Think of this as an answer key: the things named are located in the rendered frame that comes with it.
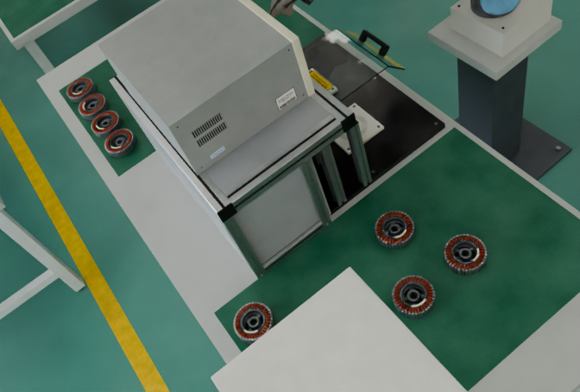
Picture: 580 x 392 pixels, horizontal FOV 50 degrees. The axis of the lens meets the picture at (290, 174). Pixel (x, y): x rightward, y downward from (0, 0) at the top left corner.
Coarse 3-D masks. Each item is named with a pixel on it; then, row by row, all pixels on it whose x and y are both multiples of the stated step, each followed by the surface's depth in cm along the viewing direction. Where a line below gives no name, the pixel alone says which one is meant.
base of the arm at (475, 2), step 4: (472, 0) 208; (476, 0) 206; (472, 4) 209; (476, 4) 206; (480, 4) 205; (472, 8) 209; (476, 8) 207; (480, 8) 206; (476, 12) 208; (480, 12) 206; (484, 12) 205; (508, 12) 205; (480, 16) 208; (484, 16) 207; (488, 16) 206; (492, 16) 205; (496, 16) 205; (500, 16) 205
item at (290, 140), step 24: (312, 96) 168; (144, 120) 179; (288, 120) 165; (312, 120) 163; (336, 120) 161; (168, 144) 171; (264, 144) 162; (288, 144) 161; (312, 144) 159; (216, 168) 162; (240, 168) 160; (264, 168) 158; (288, 168) 159; (216, 192) 157; (240, 192) 155
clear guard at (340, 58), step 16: (336, 32) 188; (352, 32) 194; (320, 48) 186; (336, 48) 184; (352, 48) 182; (368, 48) 183; (320, 64) 182; (336, 64) 180; (352, 64) 179; (368, 64) 177; (384, 64) 176; (336, 80) 177; (352, 80) 175; (368, 80) 174; (336, 96) 173
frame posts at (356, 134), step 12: (348, 132) 171; (360, 132) 171; (360, 144) 174; (324, 156) 168; (360, 156) 178; (324, 168) 175; (336, 168) 174; (360, 168) 182; (336, 180) 179; (360, 180) 189; (336, 192) 182
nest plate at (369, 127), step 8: (352, 104) 208; (360, 112) 205; (360, 120) 203; (368, 120) 202; (360, 128) 201; (368, 128) 200; (376, 128) 200; (344, 136) 201; (368, 136) 198; (344, 144) 199
